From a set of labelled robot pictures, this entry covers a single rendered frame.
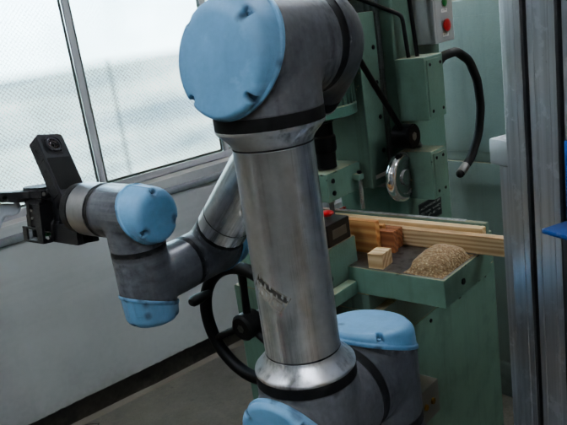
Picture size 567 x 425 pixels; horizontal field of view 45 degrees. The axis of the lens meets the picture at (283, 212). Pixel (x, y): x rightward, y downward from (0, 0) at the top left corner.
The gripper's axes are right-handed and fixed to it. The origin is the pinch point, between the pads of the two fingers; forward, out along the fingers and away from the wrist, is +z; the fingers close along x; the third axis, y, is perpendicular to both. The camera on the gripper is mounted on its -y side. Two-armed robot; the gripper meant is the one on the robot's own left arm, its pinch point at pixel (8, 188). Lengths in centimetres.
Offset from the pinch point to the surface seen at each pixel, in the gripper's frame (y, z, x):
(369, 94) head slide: -11, -14, 87
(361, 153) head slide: 3, -11, 87
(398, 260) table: 24, -30, 70
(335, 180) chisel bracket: 8, -10, 77
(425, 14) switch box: -29, -22, 100
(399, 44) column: -23, -18, 94
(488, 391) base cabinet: 74, -29, 120
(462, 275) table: 26, -44, 71
